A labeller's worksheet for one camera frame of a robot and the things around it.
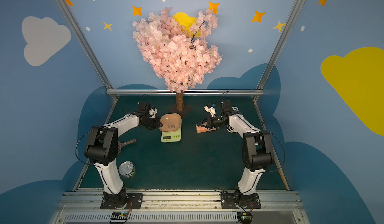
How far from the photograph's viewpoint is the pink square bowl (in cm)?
99

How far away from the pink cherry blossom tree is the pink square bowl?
21 cm

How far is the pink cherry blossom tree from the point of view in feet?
2.10
